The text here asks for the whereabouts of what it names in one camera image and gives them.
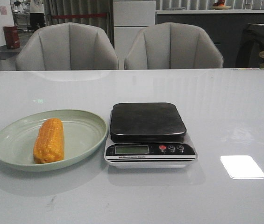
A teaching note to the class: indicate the yellow corn cob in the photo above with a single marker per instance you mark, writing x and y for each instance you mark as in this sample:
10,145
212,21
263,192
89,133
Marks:
49,144

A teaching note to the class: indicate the black silver kitchen scale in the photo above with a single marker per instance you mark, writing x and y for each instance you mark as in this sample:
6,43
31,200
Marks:
148,135

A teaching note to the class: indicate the right grey armchair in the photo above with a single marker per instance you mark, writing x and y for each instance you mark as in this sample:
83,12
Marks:
173,46

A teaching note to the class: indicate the grey armchair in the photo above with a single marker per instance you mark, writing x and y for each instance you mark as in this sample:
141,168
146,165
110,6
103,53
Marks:
67,46
173,46

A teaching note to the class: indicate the left grey armchair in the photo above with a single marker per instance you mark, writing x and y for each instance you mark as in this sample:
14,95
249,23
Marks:
67,46

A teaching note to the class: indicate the light green plate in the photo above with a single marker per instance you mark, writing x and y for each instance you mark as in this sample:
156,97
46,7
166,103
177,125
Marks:
84,133

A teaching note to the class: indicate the white cabinet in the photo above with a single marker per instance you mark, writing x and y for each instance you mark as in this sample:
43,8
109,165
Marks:
130,16

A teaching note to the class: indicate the dark grey counter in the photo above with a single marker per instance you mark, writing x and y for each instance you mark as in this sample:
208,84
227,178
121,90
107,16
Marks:
223,26

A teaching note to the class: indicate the person in background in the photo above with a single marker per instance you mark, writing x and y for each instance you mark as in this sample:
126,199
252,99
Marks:
36,14

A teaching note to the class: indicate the fruit bowl on counter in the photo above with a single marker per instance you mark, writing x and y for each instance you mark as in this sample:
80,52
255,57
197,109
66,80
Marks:
220,5

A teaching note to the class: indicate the red trash bin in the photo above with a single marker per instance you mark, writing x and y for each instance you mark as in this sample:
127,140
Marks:
11,37

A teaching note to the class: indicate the dark side table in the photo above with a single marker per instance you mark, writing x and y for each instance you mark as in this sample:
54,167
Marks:
252,43

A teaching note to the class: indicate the pink wall notice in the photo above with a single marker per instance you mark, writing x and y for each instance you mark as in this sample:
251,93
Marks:
3,10

